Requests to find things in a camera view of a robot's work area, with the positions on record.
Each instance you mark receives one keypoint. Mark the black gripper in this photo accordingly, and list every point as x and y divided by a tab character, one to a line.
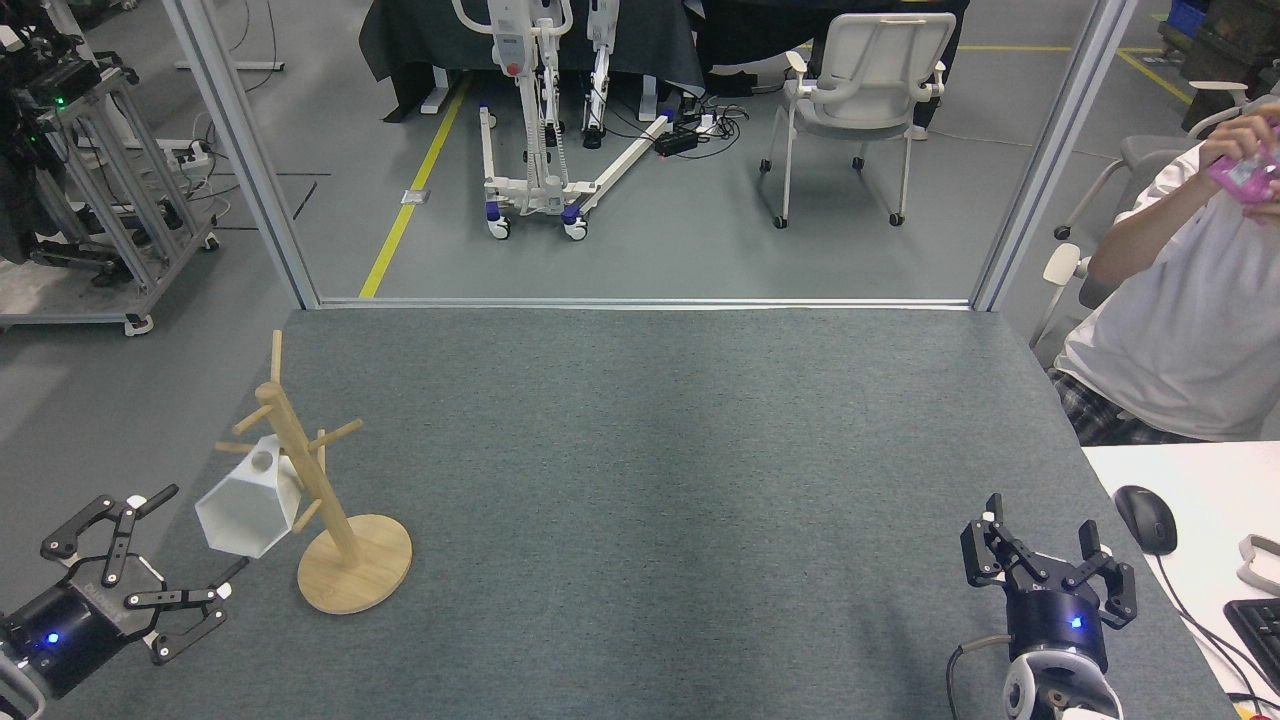
1050	620
70	625

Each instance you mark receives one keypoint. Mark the white faceted cup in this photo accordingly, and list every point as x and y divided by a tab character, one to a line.
245	505

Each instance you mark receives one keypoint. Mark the wooden cup rack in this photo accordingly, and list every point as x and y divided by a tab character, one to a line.
350	570

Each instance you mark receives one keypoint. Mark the person's right hand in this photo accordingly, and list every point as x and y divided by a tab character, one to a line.
1225	140

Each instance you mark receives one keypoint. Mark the white stand on wheels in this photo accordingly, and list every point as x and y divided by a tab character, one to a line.
530	190

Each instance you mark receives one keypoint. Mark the silver frame post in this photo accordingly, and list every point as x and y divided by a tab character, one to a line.
250	160
1050	160

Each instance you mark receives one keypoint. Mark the person's right forearm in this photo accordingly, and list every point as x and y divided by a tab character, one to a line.
1150	225

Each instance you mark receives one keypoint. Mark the silver floor socket plate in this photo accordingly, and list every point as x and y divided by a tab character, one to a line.
415	196

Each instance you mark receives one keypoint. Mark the black computer mouse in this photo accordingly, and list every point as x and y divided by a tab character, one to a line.
1145	520

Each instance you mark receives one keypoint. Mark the person's left hand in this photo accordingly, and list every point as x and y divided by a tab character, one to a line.
1270	210

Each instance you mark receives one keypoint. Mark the white power strip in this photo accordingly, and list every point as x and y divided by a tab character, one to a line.
185	155

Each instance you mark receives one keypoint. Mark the person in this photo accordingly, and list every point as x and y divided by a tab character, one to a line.
925	112
1190	320

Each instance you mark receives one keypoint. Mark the black keyboard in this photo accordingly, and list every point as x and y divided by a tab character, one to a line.
1260	640

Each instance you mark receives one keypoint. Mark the blue plastic bin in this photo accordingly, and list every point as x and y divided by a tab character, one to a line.
1188	15

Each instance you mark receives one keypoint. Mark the white office chair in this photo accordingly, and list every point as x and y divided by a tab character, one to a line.
870	60

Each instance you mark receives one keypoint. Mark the white curved plastic object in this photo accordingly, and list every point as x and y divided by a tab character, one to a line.
1255	565

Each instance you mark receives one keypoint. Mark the pink snack bag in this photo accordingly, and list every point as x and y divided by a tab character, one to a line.
1250	178

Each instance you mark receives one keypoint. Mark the white desk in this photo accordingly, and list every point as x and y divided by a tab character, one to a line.
1220	490

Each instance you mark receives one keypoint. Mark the black cloth covered table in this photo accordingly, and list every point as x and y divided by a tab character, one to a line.
640	40
740	40

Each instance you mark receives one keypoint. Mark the dark stacked crates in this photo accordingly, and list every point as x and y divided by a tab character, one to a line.
1240	40

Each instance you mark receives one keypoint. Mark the black power strip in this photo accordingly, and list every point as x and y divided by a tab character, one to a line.
677	142

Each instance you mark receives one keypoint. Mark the black robot equipment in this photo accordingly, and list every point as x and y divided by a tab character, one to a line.
30	150

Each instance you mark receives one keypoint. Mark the metal frame cart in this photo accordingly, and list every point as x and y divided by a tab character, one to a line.
130	200

